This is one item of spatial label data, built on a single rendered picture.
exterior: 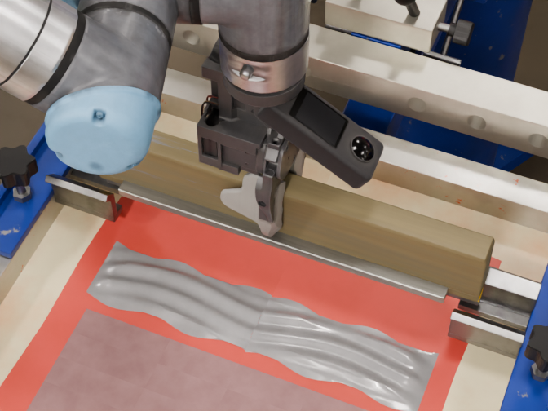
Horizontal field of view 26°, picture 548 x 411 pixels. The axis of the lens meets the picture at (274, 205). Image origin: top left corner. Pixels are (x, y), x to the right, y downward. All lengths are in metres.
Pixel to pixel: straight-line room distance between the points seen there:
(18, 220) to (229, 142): 0.29
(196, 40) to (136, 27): 0.53
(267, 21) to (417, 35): 0.42
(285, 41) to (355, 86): 0.39
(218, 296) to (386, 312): 0.17
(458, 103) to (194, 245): 0.32
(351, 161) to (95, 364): 0.35
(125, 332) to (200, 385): 0.10
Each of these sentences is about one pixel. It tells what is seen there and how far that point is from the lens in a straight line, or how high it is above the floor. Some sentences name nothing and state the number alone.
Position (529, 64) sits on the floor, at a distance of 2.81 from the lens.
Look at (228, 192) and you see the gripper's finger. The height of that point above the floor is 1.10.
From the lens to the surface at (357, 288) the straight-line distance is 1.24.
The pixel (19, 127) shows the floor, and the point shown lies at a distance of 2.68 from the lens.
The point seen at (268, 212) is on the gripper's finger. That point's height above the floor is 1.12.
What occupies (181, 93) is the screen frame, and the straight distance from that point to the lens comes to 1.36.
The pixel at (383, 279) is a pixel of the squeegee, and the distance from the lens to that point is 1.14.
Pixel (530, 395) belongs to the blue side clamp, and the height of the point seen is 1.00.
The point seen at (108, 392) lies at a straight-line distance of 1.18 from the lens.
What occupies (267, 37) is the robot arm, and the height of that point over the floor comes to 1.33.
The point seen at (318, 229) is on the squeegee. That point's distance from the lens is 1.14.
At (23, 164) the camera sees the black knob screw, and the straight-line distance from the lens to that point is 1.22.
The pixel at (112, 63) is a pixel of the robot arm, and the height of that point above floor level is 1.39.
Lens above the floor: 1.99
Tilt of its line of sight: 53 degrees down
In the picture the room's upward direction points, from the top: straight up
